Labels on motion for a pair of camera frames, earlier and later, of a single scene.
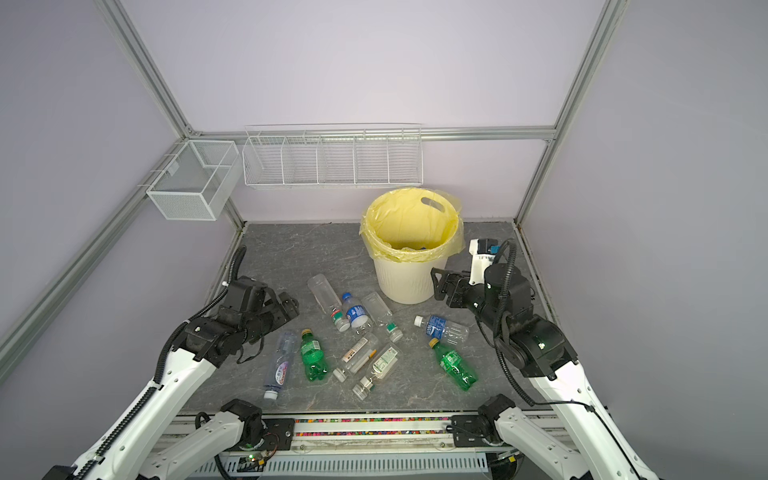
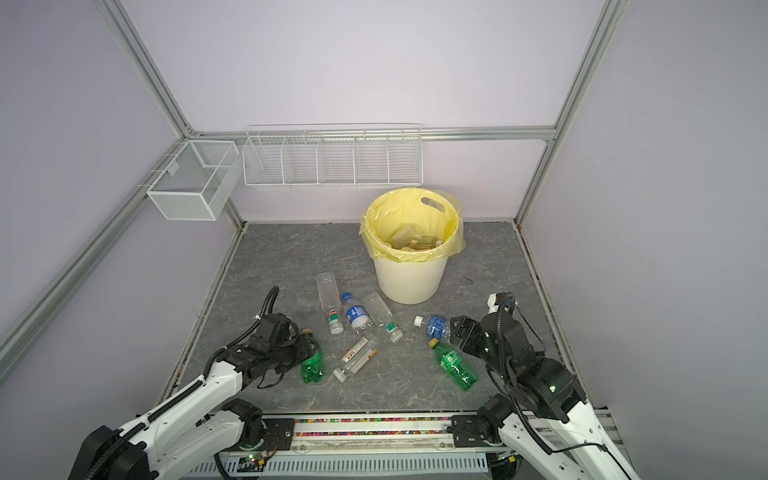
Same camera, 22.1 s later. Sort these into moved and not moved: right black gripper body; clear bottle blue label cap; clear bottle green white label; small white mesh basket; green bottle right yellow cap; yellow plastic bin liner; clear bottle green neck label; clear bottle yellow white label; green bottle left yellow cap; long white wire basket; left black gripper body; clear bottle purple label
Moved: left black gripper body; right black gripper body; clear bottle green white label; clear bottle purple label
Not moved: green bottle right yellow cap; clear bottle blue label cap; green bottle left yellow cap; clear bottle green neck label; long white wire basket; small white mesh basket; clear bottle yellow white label; yellow plastic bin liner
